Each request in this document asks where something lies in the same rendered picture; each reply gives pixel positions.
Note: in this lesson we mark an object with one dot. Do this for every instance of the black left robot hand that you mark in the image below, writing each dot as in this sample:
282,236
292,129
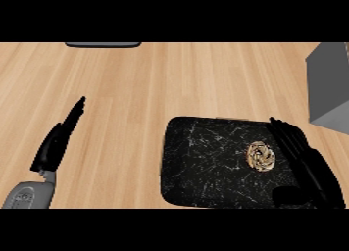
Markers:
54,143

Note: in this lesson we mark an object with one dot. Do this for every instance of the beige swirl cupcake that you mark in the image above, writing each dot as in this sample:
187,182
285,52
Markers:
260,156

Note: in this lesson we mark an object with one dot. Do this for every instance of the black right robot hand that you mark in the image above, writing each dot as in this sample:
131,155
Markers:
309,163

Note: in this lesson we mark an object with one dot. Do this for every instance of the dark grey flat object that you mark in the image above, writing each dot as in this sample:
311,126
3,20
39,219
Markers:
103,44

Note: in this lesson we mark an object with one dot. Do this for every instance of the grey cardboard box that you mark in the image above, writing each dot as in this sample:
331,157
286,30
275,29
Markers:
332,88

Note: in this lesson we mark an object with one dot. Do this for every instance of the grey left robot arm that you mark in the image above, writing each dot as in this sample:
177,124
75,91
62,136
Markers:
29,194

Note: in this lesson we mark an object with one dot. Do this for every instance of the black marble tray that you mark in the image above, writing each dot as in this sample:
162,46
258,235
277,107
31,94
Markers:
220,163

